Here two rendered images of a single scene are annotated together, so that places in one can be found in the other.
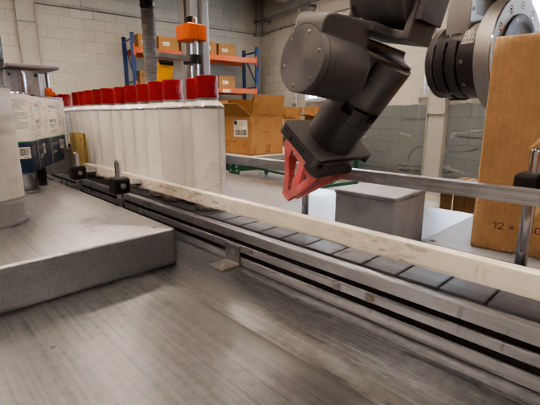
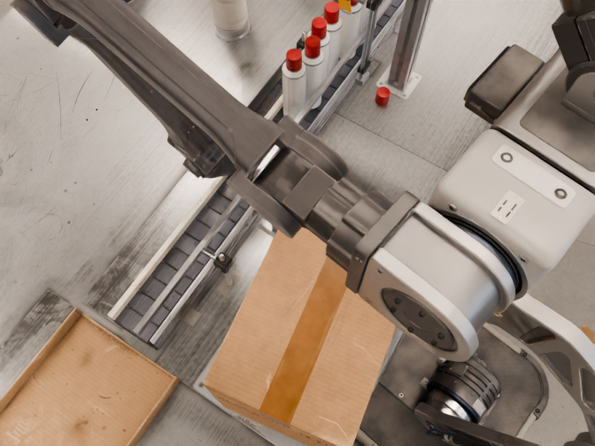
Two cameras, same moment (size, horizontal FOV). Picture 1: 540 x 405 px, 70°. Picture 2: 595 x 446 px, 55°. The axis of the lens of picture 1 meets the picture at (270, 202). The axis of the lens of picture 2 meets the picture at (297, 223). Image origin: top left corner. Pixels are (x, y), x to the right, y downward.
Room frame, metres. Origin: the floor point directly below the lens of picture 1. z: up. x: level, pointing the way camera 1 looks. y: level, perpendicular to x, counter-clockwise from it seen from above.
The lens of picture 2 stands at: (0.43, -0.68, 2.01)
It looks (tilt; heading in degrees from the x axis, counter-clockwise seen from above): 66 degrees down; 76
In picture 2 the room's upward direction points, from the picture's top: straight up
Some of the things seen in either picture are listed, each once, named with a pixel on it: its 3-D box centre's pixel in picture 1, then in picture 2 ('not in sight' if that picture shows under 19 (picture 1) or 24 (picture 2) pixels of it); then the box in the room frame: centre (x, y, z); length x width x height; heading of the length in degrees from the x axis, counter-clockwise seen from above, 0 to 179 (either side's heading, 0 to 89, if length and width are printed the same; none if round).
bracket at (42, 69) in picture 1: (26, 68); not in sight; (1.00, 0.60, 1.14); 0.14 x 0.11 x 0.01; 44
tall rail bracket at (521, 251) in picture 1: (521, 232); (216, 265); (0.37, -0.25, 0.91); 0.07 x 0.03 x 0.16; 134
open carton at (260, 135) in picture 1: (252, 124); not in sight; (2.64, 0.11, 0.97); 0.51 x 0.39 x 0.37; 131
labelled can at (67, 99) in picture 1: (68, 131); not in sight; (1.12, 0.58, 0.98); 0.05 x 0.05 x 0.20
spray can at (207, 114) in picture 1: (208, 144); (294, 86); (0.61, 0.10, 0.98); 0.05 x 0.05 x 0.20
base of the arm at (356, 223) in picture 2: not in sight; (355, 226); (0.55, -0.45, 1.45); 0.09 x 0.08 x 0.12; 35
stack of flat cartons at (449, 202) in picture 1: (479, 197); not in sight; (4.11, -2.29, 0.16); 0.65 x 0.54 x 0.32; 40
